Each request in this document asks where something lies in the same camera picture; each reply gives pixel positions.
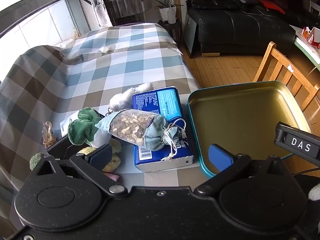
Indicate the potted plant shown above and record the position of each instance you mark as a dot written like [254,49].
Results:
[166,11]

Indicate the black and white fuzzy cloth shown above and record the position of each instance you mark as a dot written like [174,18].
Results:
[314,192]

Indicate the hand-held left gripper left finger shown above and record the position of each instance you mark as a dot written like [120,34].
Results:
[100,156]

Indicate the black case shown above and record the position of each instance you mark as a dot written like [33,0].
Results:
[60,147]

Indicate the yellow knitted cloth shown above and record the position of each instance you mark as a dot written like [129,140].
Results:
[115,161]

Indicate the wooden chair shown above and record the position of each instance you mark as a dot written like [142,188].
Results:
[282,67]

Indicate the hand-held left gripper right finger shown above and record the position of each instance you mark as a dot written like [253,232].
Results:
[220,158]

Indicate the teal and gold tin tray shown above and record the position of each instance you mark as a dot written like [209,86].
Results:
[250,120]

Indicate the white bottle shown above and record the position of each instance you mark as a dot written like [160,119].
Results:
[171,16]

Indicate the dried grass stalks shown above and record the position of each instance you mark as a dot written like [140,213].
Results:
[76,33]

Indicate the red cushion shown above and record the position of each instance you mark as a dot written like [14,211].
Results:
[271,6]

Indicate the white chair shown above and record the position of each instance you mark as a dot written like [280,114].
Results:
[314,5]

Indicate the dried plant bag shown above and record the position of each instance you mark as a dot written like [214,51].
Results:
[48,136]

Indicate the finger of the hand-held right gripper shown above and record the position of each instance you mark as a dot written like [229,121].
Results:
[300,143]

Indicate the blue tissue pack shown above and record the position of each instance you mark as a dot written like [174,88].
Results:
[160,102]

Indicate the checked blanket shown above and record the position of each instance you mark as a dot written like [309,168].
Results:
[100,62]

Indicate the round dark stool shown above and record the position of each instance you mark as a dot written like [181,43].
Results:
[172,31]

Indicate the wood chip sachet bag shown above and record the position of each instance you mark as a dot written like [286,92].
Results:
[130,127]

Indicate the green scrubber ball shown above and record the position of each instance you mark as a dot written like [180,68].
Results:
[36,160]

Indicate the patterned curtain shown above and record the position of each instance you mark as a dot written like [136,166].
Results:
[98,5]

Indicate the green and white plush toy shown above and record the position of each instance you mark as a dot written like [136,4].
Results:
[82,130]

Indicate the window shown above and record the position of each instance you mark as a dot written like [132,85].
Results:
[32,12]

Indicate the black leather sofa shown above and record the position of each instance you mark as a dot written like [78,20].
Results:
[237,27]

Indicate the leaning glass panel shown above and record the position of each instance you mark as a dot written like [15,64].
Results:
[190,32]

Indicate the green edged table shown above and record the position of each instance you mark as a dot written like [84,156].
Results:
[306,48]

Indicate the side table with cloth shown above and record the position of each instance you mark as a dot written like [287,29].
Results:
[127,7]

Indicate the white card box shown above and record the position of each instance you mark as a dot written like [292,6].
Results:
[315,33]

